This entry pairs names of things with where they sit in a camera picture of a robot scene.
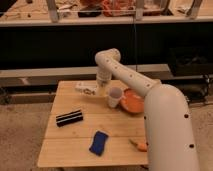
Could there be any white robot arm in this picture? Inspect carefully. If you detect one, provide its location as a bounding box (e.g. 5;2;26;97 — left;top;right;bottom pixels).
95;48;200;171

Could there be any orange ceramic bowl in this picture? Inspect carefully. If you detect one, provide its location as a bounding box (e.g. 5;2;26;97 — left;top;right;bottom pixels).
120;88;144;114

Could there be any white paper cup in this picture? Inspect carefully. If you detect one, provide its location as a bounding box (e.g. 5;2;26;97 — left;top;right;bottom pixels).
107;87;123;108

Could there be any black striped block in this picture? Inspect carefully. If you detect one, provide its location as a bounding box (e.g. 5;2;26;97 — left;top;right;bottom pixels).
56;110;83;127

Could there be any blue sponge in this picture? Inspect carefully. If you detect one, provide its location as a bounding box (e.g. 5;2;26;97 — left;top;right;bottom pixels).
89;131;108;156

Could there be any wooden table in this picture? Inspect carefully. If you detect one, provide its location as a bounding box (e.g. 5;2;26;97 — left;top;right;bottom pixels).
38;81;148;167

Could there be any orange carrot toy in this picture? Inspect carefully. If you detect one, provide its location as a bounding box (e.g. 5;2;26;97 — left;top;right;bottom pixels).
130;139;147;152

